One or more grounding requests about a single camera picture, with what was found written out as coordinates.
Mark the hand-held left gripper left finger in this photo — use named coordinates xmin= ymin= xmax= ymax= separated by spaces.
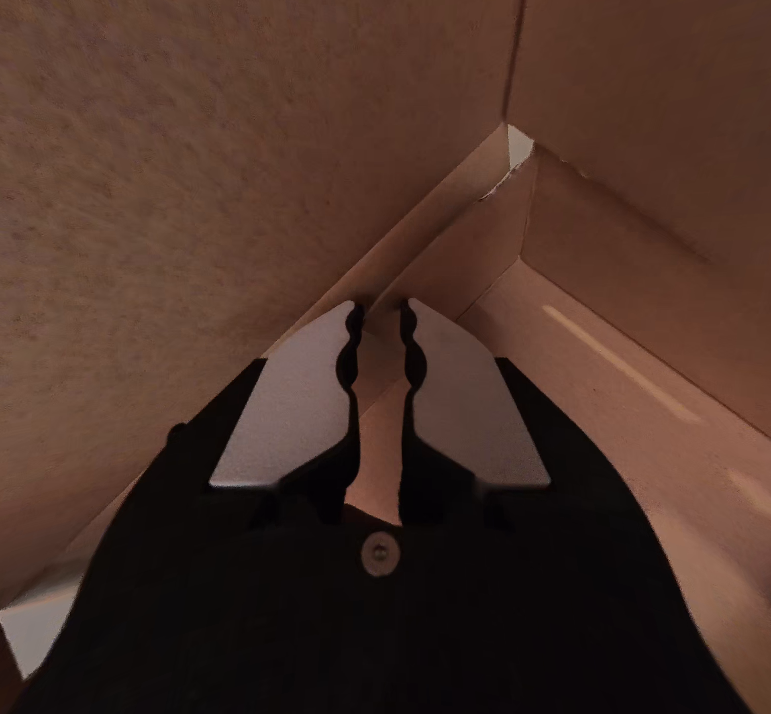
xmin=209 ymin=300 xmax=366 ymax=526

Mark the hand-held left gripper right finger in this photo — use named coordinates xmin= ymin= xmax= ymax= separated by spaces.
xmin=398 ymin=298 xmax=552 ymax=526

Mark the brown cardboard box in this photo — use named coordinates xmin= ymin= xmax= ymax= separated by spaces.
xmin=0 ymin=0 xmax=771 ymax=714

